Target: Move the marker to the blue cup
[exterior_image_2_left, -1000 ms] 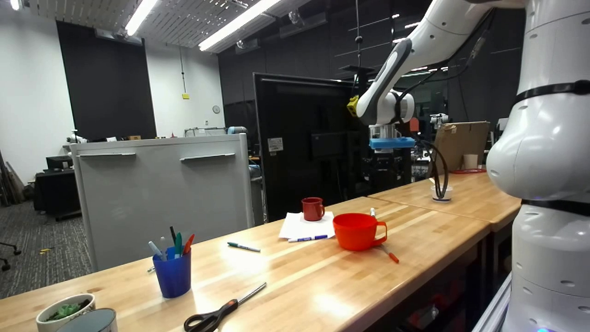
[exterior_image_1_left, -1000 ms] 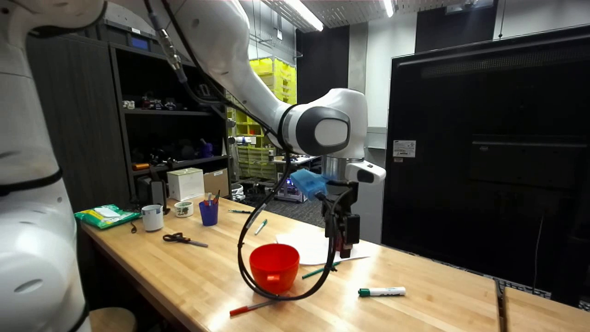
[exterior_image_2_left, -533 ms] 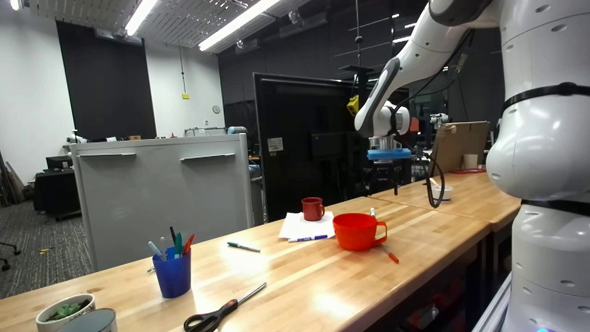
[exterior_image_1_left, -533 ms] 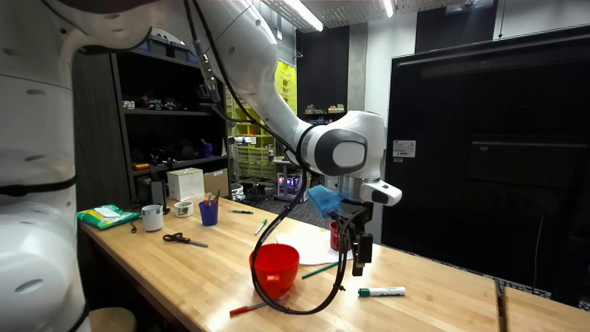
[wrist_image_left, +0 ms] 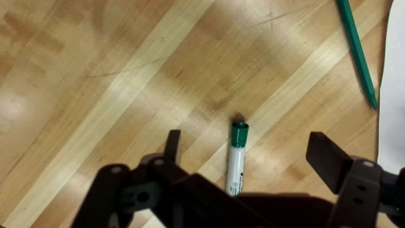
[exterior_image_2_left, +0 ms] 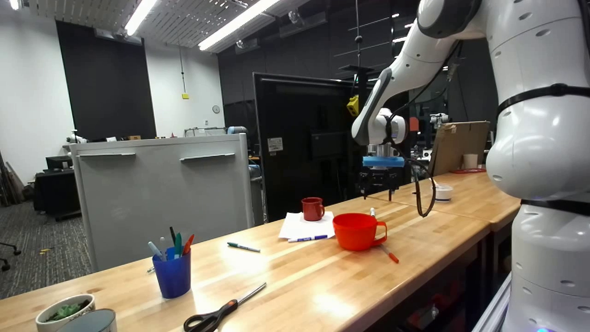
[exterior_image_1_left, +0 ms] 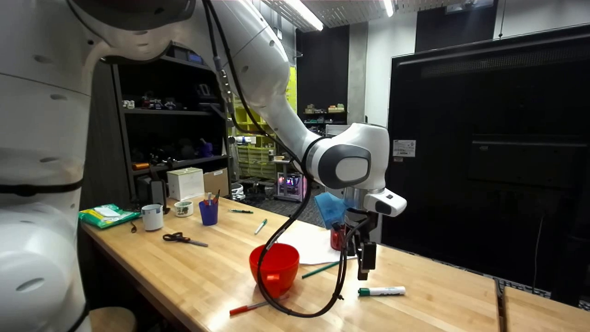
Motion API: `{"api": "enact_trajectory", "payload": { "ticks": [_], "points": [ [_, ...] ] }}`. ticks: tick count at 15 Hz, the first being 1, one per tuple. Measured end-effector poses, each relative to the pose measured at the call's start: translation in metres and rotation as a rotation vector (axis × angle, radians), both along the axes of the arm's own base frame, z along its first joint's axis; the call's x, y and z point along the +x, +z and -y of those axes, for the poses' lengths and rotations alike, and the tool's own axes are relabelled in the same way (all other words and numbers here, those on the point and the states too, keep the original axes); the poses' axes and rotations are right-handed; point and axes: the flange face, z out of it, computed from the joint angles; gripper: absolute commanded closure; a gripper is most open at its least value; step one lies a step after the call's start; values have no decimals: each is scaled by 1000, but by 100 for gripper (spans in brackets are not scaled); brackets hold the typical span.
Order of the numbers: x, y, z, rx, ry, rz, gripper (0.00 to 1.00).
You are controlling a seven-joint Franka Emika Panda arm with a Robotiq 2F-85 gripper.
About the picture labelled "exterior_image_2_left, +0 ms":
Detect grey round can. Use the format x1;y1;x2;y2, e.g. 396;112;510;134
56;306;119;332

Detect short ceiling light strip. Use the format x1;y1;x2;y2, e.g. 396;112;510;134
123;0;160;36

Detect long ceiling light strip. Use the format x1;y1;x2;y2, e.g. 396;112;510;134
196;0;281;53

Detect red bowl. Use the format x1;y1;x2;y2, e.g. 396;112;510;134
331;212;390;252

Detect brown cardboard sheet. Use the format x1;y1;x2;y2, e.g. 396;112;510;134
431;118;491;177

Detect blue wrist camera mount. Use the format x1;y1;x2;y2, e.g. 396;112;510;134
359;153;407;171

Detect blue and white pen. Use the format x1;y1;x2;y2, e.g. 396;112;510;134
287;232;329;243

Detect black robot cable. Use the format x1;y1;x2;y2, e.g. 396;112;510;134
410;155;438;219

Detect white paper sheets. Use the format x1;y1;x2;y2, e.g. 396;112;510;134
276;210;337;243

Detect yellow hanging tag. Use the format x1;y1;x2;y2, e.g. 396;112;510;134
344;92;361;118

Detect black handled scissors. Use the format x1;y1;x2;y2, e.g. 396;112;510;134
180;280;268;332

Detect dark red mug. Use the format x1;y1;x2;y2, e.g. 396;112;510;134
298;195;325;223

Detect black cabinet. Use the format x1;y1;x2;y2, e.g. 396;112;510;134
252;72;370;223

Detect white pot green contents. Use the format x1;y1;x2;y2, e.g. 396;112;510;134
32;293;97;332

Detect blue plastic cup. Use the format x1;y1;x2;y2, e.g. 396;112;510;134
150;247;193;300

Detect black desk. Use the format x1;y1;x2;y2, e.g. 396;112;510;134
32;153;82;219

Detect large black wall panel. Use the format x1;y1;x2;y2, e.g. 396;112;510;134
54;18;158;143

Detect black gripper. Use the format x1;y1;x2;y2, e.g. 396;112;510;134
355;166;408;202

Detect black office chair base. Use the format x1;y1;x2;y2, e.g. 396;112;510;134
0;239;21;273

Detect orange and grey marker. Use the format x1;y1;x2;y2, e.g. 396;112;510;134
375;243;401;265

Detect white paper cup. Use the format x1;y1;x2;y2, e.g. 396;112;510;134
460;151;480;171

